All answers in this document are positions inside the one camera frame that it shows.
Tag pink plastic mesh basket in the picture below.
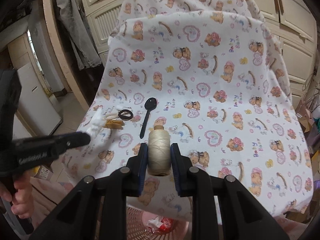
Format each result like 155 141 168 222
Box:
125 197 194 240

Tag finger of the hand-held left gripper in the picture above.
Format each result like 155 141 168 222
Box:
30 131 91 154

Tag grey denim jeans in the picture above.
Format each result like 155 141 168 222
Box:
55 0 102 71

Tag wooden clothespin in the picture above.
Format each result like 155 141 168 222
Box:
104 118 125 130

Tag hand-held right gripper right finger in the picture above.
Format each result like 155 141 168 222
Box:
171 143 290 240

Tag black hair tie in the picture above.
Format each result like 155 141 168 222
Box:
117 109 134 121

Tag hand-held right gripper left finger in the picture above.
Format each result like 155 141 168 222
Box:
29 143 148 240

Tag white refrigerator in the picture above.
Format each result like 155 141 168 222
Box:
16 62 63 140

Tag bear print blanket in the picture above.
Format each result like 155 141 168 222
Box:
61 0 313 220

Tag black plastic spoon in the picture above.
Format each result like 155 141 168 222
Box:
139 97 157 139

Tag shiny red packet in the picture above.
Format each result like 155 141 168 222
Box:
160 216 177 233

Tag beige thread spool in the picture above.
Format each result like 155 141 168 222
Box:
147 126 172 177

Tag paper shopping bag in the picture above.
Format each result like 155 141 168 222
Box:
295 97 317 135

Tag person's left hand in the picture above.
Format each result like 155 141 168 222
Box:
0 174 33 220

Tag cream louvred wardrobe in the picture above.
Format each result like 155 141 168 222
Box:
76 0 320 110

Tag cardboard box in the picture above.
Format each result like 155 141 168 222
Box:
34 165 54 181

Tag white tissue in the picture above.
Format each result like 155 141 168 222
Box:
147 217 162 230
86 107 105 138

